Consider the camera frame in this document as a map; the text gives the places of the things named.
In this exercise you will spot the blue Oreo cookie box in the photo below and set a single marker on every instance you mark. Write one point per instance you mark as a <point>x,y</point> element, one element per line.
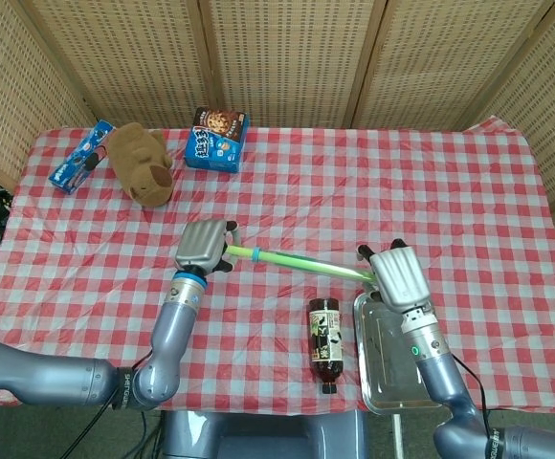
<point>79,160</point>

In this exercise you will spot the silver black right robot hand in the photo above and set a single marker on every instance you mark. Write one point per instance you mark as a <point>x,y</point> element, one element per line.
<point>399,277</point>

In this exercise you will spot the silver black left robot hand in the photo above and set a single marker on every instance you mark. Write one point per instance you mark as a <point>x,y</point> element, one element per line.
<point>201,244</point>

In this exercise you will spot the blue chocolate chip cookie box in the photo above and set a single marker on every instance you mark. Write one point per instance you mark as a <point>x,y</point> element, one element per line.
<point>215,143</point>

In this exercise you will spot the grey-blue robot torso base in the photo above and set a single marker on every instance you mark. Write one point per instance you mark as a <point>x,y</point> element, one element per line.
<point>263,435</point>

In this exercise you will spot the brown capybara plush toy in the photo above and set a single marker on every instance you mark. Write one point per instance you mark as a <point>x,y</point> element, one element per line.
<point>141,162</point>

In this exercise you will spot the red white checkered tablecloth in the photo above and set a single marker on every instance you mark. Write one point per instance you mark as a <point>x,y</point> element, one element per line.
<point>306,191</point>

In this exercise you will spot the stainless steel rectangular tray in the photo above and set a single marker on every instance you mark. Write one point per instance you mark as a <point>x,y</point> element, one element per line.
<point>383,363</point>

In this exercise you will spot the white table leg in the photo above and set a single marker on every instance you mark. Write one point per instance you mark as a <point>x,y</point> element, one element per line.
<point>398,437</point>

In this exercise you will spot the brown drink bottle with label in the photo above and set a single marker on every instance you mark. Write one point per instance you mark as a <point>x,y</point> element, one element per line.
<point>325,344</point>

